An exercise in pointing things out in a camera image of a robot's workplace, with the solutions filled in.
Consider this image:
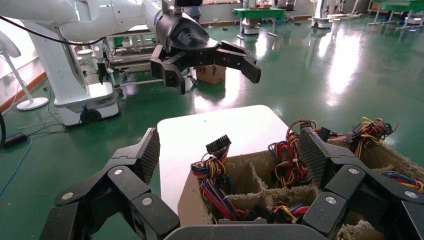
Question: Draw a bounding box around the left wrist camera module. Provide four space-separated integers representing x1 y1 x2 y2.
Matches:
162 0 204 15

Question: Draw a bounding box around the coloured wire bundle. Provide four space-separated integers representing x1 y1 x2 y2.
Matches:
314 116 399 159
267 119 319 189

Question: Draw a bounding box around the middle coloured wire bundle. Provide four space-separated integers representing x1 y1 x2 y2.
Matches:
267 119 319 189

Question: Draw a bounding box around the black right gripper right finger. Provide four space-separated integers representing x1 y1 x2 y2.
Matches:
298 126 424 240

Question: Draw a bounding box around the white pedestal fan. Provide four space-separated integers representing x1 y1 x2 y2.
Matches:
0 31 50 112

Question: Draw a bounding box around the wire harness with black connector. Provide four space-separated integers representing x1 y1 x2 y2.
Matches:
190 134 253 222

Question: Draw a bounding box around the green cloth table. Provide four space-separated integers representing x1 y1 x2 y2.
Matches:
366 0 424 32
232 7 287 40

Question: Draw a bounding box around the right coloured wire bundle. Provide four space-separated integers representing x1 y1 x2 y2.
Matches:
314 116 399 159

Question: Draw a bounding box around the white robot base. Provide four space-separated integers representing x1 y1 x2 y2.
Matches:
310 0 334 30
241 18 261 36

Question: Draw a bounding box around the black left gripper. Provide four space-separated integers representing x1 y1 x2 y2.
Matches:
149 9 262 96

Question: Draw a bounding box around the black power brick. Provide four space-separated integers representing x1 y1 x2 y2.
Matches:
2 132 29 149

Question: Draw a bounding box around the metal shelf trolley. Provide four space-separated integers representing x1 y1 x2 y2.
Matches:
105 29 196 95

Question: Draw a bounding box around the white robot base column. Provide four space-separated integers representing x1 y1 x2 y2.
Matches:
19 21 121 127

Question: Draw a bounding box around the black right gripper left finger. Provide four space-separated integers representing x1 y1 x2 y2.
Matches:
39 127 181 240

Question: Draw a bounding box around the blue floor cable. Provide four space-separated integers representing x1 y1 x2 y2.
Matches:
0 137 33 197

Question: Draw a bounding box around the grey power supply with wires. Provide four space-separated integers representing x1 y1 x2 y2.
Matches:
380 170 424 195
271 200 311 223

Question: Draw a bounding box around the brown cardboard divider box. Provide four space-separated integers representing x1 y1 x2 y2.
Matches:
177 137 424 240

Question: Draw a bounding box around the small cardboard box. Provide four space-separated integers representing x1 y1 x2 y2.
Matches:
194 64 227 85

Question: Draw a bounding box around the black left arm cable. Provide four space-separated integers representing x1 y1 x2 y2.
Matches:
0 15 107 47

